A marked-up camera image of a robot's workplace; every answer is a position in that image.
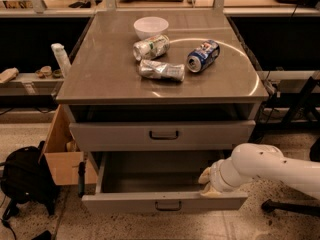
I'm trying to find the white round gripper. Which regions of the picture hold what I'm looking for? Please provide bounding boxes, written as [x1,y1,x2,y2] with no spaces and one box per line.
[198,159,240,198]

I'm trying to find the grey drawer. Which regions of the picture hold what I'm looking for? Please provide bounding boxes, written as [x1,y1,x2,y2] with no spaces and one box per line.
[82,151,248,213]
[69,120,255,152]

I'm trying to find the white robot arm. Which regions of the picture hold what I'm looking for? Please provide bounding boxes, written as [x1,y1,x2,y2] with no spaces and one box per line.
[198,143,320,199]

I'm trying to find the grey drawer cabinet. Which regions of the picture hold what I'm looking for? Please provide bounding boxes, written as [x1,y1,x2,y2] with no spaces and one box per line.
[54,9,270,207]

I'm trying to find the grey top drawer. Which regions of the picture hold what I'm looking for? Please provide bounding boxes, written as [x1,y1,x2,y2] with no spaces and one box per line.
[69,120,255,152]

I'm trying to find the black office chair base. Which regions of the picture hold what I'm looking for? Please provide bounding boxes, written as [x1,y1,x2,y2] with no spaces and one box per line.
[261,199,320,217]

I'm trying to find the blue pepsi can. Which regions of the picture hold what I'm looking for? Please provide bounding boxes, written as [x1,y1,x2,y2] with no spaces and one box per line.
[187,40,220,73]

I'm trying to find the brown cardboard box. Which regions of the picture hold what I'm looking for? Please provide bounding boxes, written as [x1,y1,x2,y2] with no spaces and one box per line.
[42,106,98,185]

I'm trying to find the silver green crushed can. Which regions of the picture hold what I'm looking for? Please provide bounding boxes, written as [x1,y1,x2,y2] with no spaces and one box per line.
[133,35,170,61]

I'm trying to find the white bowl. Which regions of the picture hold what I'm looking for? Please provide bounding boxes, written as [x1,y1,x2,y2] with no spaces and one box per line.
[134,17,169,40]

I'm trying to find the black backpack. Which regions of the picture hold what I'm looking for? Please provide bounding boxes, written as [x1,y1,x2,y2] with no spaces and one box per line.
[1,141,59,220]

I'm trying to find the grey low shelf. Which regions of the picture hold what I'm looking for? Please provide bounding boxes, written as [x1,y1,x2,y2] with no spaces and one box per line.
[0,73,64,96]

